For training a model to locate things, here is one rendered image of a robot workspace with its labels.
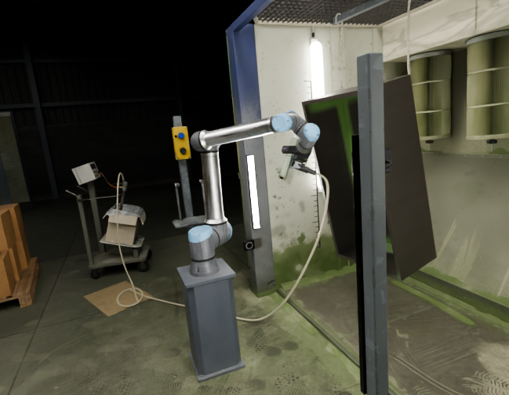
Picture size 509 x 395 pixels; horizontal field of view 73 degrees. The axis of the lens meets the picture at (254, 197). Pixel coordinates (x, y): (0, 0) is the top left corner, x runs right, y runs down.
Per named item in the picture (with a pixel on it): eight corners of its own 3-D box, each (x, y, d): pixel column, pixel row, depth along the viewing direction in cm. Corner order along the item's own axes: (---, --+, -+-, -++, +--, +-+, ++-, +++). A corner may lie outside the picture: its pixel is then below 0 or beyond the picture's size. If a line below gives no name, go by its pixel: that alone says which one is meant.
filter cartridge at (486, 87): (475, 155, 248) (477, 32, 232) (456, 151, 283) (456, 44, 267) (533, 150, 240) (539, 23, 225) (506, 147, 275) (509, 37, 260)
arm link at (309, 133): (310, 118, 184) (325, 130, 182) (304, 132, 195) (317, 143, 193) (299, 127, 180) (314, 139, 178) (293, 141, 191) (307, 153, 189)
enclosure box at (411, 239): (369, 237, 283) (339, 89, 251) (437, 257, 230) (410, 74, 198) (336, 255, 269) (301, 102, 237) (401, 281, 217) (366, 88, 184)
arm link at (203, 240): (185, 259, 211) (182, 231, 208) (201, 249, 226) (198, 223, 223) (206, 261, 204) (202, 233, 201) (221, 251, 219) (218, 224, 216)
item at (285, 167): (312, 187, 206) (277, 173, 205) (310, 190, 210) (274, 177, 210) (329, 128, 229) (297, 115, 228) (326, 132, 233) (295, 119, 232)
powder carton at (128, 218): (107, 229, 424) (112, 198, 419) (143, 234, 434) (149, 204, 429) (96, 242, 373) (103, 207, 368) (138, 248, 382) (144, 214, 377)
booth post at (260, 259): (250, 290, 324) (225, 30, 281) (267, 285, 331) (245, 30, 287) (258, 298, 308) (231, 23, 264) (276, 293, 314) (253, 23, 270)
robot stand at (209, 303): (198, 383, 209) (185, 285, 197) (188, 355, 237) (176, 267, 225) (245, 367, 220) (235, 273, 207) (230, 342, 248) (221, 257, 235)
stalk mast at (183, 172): (202, 298, 317) (179, 116, 285) (204, 301, 311) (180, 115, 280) (196, 300, 315) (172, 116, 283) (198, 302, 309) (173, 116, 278)
